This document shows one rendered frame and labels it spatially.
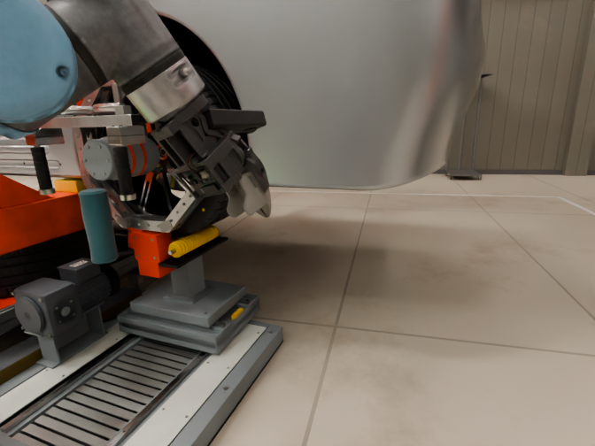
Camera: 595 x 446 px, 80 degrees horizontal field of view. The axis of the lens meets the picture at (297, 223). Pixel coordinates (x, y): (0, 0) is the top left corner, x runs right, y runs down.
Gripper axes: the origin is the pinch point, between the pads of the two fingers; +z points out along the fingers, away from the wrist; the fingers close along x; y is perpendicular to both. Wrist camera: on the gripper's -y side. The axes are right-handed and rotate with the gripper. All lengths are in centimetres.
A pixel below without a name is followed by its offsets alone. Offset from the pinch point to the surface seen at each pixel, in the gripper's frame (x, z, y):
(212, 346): -74, 62, -2
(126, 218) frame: -91, 10, -22
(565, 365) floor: 32, 136, -51
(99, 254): -92, 13, -6
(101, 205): -87, 0, -17
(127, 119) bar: -52, -19, -25
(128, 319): -112, 46, -1
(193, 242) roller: -74, 29, -26
